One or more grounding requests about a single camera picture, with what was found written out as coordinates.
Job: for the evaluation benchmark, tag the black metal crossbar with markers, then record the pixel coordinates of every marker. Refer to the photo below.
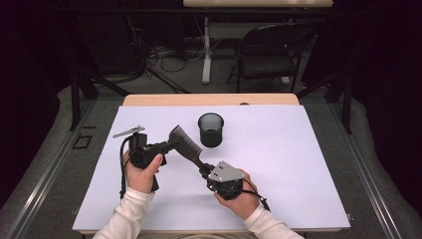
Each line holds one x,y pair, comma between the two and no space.
132,11

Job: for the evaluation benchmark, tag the black mesh cup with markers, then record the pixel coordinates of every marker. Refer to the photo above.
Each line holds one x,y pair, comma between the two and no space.
210,137

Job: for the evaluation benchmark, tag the white-legged wooden desk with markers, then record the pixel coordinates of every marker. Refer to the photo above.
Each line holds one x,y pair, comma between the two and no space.
206,66

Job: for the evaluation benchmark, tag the white table sheet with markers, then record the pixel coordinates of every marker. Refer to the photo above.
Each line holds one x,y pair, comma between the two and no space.
282,149

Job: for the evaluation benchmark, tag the light wooden table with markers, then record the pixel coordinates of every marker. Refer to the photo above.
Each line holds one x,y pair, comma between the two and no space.
199,99

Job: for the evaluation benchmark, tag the person's left hand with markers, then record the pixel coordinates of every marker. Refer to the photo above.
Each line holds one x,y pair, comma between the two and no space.
141,177

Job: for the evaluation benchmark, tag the black comb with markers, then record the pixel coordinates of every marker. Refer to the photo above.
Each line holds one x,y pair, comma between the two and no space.
185,144

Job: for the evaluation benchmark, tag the grey metal floor rail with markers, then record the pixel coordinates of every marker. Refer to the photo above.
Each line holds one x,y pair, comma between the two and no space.
53,172
367,172

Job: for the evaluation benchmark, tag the person's right hand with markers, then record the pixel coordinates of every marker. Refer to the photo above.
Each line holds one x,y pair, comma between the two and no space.
242,202

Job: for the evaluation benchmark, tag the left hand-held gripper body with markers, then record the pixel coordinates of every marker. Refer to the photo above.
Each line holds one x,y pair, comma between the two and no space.
141,156

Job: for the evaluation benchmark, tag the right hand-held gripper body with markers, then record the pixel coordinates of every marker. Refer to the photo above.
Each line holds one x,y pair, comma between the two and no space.
225,174

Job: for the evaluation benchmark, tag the black folding chair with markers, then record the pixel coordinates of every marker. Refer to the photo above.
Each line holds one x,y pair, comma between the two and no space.
265,64

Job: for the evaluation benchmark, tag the black metal stand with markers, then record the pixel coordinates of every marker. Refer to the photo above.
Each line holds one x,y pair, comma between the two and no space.
75,106
347,109

